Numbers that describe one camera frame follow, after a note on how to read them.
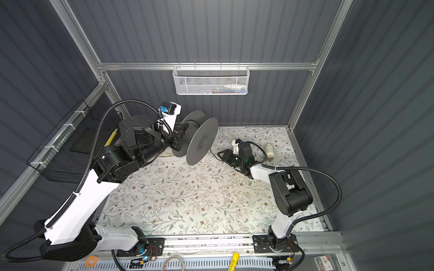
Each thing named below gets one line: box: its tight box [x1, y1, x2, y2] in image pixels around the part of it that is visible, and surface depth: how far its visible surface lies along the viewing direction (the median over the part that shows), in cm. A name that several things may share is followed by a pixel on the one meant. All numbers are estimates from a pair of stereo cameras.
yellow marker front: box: [227, 251, 240, 271], surface depth 69 cm
